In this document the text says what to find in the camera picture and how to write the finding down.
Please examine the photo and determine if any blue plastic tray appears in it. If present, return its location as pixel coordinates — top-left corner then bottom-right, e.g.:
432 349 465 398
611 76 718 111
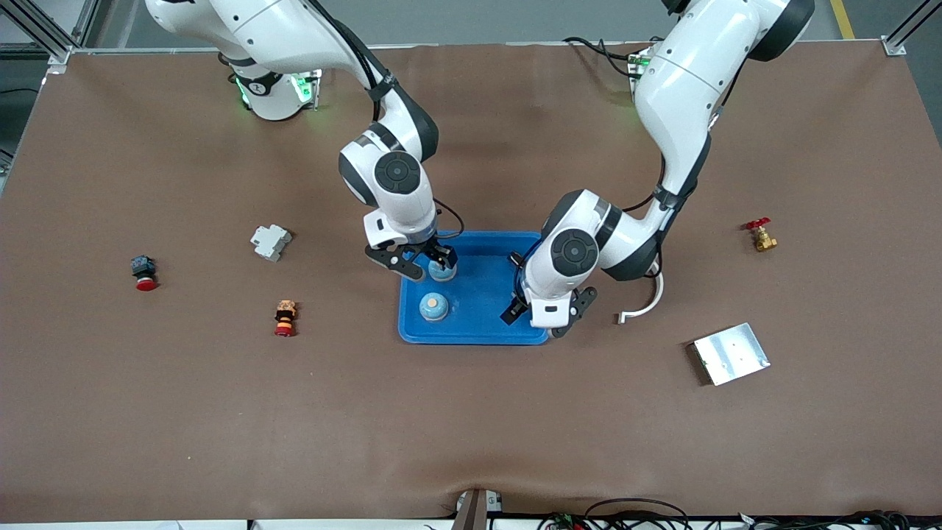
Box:
398 231 551 345

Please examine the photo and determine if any white circuit breaker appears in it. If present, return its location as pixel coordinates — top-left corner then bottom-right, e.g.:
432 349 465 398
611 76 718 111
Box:
250 224 293 262

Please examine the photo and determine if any silver metal plate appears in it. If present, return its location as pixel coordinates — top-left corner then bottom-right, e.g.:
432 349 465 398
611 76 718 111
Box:
692 322 771 386

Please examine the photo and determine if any red pushbutton with black body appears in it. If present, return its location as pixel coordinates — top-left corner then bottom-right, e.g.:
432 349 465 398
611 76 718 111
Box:
130 255 158 292

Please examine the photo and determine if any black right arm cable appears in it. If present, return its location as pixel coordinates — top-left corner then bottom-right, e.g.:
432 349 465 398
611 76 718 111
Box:
309 0 466 244

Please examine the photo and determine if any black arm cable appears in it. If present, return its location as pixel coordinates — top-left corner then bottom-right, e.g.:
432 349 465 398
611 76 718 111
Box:
622 74 744 280
309 0 466 244

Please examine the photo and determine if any white half-ring pipe clamp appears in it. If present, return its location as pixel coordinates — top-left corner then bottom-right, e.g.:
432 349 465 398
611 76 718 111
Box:
617 272 665 325

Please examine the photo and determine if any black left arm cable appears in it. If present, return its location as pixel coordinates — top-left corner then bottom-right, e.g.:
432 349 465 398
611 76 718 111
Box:
622 74 744 280

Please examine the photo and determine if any dark metal post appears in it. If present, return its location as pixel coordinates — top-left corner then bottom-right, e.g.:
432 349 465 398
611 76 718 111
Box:
451 489 488 530

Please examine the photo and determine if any black cable loop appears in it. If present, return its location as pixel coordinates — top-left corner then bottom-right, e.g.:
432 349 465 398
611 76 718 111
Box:
581 498 691 530

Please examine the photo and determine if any brass valve with red handle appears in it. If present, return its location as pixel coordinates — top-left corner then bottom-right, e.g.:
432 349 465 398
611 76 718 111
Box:
745 217 779 252

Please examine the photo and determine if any black base cable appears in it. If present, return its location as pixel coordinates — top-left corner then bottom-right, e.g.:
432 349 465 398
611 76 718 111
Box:
563 35 652 78

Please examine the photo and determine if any black cable bundle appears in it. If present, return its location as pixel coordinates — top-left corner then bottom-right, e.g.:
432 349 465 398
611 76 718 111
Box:
740 509 917 530

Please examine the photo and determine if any aluminium frame profile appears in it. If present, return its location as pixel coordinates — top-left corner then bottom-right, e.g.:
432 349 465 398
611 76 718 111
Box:
883 0 942 56
0 0 100 74

